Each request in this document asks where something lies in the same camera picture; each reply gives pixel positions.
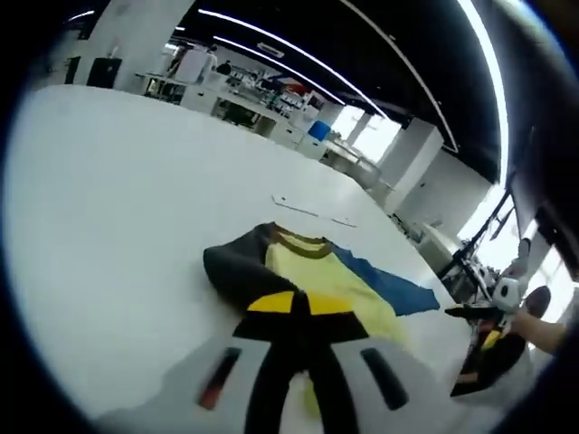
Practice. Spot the long curved ceiling light strip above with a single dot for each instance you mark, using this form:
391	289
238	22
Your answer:
493	90

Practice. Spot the black box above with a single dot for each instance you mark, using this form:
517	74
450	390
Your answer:
104	73

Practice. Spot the black monitor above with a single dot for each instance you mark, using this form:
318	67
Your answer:
552	221

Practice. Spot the white workbench cabinets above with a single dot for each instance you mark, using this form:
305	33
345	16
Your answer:
253	117

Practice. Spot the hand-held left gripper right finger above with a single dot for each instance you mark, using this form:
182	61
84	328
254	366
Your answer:
425	407

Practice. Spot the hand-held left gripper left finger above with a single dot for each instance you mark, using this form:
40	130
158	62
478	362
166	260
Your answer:
181	398

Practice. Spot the white square pillar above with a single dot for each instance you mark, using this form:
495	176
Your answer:
135	40

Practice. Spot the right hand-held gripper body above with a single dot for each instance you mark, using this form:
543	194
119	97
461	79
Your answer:
509	296

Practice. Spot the white strip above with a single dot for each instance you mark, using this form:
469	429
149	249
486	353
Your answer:
312	212

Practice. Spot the blue container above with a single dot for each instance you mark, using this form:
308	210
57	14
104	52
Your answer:
319	131

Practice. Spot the yellow blue black garment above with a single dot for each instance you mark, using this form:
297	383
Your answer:
312	271

